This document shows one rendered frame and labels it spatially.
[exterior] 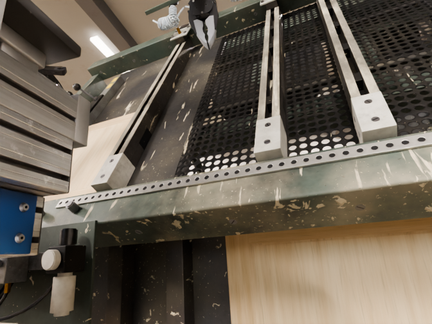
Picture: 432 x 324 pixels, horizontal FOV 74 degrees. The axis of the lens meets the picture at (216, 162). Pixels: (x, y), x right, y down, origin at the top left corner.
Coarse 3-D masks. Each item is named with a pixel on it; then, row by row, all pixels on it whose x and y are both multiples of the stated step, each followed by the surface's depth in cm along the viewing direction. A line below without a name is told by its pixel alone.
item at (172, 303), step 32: (96, 256) 104; (128, 256) 94; (160, 256) 93; (192, 256) 89; (224, 256) 85; (96, 288) 100; (128, 288) 92; (160, 288) 90; (192, 288) 85; (224, 288) 82; (96, 320) 97; (128, 320) 89; (160, 320) 88; (192, 320) 82; (224, 320) 80
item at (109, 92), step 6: (120, 78) 165; (114, 84) 160; (120, 84) 164; (108, 90) 154; (114, 90) 159; (108, 96) 153; (102, 102) 148; (108, 102) 152; (96, 108) 144; (102, 108) 148; (90, 114) 139; (96, 114) 143; (90, 120) 138
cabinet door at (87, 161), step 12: (108, 120) 129; (120, 120) 123; (96, 132) 125; (108, 132) 120; (120, 132) 115; (96, 144) 116; (108, 144) 112; (84, 156) 112; (96, 156) 108; (72, 168) 109; (84, 168) 105; (96, 168) 101; (72, 180) 102; (84, 180) 99; (72, 192) 95; (84, 192) 92
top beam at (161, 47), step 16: (256, 0) 145; (288, 0) 140; (304, 0) 139; (224, 16) 149; (240, 16) 148; (256, 16) 147; (192, 32) 158; (224, 32) 155; (144, 48) 168; (160, 48) 167; (96, 64) 183; (112, 64) 179; (128, 64) 177; (144, 64) 176
